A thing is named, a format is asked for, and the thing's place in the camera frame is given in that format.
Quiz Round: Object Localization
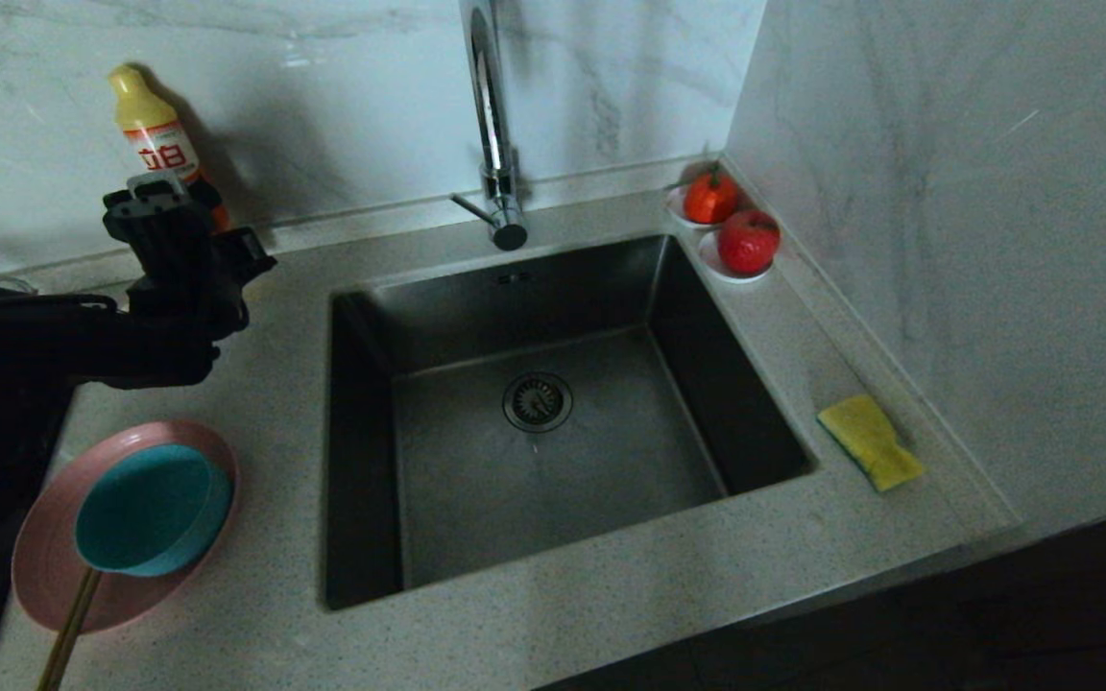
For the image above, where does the yellow dish soap bottle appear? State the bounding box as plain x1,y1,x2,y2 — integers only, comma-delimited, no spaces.
109,65,230,233

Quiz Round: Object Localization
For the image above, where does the chrome faucet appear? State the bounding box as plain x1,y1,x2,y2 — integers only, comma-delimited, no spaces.
452,0,531,253

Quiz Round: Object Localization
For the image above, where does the stainless steel sink basin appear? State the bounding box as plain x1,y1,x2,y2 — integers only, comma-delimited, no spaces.
320,233,818,612

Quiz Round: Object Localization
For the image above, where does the yellow sponge green backing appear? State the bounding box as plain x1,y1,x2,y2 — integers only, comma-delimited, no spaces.
817,393,926,493

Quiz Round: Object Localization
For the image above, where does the teal bowl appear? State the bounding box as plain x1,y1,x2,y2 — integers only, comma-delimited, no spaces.
75,443,233,578

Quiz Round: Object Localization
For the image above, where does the pink plate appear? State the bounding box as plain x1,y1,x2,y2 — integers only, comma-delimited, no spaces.
12,419,240,634

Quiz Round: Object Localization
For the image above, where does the round metal drain strainer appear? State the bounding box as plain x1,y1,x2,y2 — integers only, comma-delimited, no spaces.
502,372,575,434

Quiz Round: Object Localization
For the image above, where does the wooden stick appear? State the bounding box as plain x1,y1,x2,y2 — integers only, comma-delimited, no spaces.
38,566,105,691

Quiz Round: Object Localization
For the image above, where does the small white saucer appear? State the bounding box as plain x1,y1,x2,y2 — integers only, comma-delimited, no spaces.
665,184,722,231
697,232,775,285

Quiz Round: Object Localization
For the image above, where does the orange-red tomato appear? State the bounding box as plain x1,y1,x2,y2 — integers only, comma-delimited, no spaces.
684,165,741,227

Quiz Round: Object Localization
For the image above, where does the red apple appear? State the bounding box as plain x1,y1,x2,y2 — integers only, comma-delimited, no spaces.
716,209,782,277

